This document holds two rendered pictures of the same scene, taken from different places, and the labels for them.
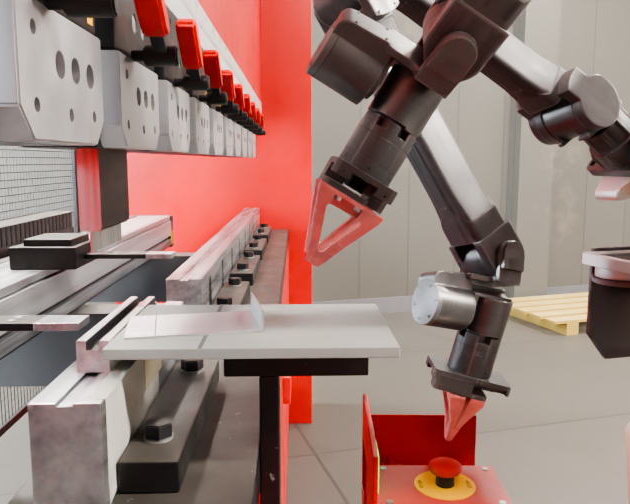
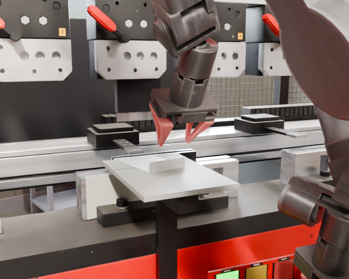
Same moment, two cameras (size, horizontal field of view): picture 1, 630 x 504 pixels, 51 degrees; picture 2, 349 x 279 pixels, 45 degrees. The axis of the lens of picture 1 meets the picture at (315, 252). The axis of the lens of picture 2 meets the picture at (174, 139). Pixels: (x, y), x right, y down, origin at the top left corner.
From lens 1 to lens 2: 0.78 m
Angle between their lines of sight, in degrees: 67
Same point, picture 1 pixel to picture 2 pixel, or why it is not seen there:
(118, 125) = (97, 70)
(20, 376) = not seen: hidden behind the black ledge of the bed
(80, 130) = (43, 76)
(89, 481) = (81, 206)
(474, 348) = (317, 245)
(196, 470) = (124, 226)
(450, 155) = not seen: hidden behind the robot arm
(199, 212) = not seen: outside the picture
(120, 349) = (104, 162)
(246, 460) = (140, 232)
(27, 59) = not seen: outside the picture
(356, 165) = (169, 93)
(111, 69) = (96, 47)
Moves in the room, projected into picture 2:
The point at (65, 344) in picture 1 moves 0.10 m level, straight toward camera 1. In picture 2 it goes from (270, 175) to (253, 181)
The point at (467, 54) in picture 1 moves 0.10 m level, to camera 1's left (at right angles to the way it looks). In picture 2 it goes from (159, 32) to (137, 35)
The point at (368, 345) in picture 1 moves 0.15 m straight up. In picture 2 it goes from (141, 191) to (139, 101)
